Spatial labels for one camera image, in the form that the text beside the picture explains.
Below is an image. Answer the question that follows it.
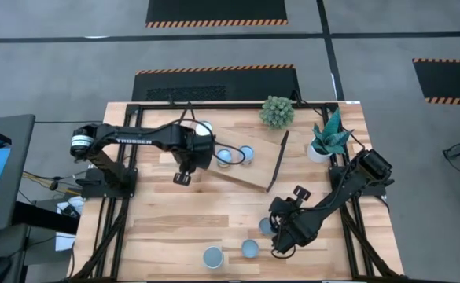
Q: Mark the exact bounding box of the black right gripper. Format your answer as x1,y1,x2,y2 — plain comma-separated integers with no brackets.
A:
269,195,322,255

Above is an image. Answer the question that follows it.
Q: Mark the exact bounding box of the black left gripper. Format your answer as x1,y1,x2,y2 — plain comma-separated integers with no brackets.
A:
182,130,216,171

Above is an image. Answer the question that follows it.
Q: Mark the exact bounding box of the green sliced peaches can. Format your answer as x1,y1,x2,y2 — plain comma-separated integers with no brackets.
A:
258,217,277,238

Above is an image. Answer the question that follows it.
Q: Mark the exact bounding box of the blue tomato can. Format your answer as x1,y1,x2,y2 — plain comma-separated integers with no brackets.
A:
215,148,234,167

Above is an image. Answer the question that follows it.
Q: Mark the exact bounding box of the green pears can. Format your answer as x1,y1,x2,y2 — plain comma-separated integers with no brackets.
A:
194,119,214,138

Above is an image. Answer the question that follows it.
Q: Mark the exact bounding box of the yellow pineapple rings can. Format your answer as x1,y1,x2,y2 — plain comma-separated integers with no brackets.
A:
241,238,260,259

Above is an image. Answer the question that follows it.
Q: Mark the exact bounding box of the blue cup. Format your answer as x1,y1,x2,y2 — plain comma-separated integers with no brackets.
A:
238,145,256,164

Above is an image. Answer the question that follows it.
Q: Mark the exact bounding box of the orange green beans can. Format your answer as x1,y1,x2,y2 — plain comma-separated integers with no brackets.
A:
202,245,226,270

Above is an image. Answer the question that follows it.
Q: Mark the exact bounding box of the pale green succulent in pot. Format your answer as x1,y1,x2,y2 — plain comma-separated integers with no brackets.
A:
258,95,296,130

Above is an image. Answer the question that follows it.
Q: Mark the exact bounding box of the black hazard-striped floor mat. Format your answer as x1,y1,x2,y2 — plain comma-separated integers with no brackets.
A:
412,57,460,106
145,0,289,28
131,64,302,102

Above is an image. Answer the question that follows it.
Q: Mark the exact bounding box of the snake plant in white pot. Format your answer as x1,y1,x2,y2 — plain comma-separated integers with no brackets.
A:
306,106,355,164

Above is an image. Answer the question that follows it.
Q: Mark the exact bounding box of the black desk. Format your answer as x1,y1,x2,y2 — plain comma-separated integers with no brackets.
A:
0,200,80,283

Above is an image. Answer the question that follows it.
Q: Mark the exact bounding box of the monitor with blue screen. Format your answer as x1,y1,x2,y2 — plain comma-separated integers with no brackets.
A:
0,113,37,233

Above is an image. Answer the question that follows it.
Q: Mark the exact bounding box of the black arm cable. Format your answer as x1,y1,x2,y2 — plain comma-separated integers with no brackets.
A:
209,133,254,166

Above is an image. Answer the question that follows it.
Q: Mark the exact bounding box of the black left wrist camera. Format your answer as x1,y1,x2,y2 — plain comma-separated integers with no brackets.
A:
172,171,193,187

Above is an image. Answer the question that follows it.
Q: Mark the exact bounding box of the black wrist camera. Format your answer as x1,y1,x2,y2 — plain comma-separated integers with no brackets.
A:
292,184,312,202
172,171,193,187

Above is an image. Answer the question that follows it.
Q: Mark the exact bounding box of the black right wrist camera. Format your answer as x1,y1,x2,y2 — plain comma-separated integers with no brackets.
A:
292,184,312,202

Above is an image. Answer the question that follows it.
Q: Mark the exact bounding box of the wooden shelf with black frame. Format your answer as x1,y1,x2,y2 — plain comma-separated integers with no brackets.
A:
208,124,291,193

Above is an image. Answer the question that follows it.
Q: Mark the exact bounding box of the black metal table frame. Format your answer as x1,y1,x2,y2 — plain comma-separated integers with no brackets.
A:
68,101,410,283

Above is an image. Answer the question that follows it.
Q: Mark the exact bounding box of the yellow and black cable bundle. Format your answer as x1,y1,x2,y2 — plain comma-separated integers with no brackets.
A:
19,168,83,197

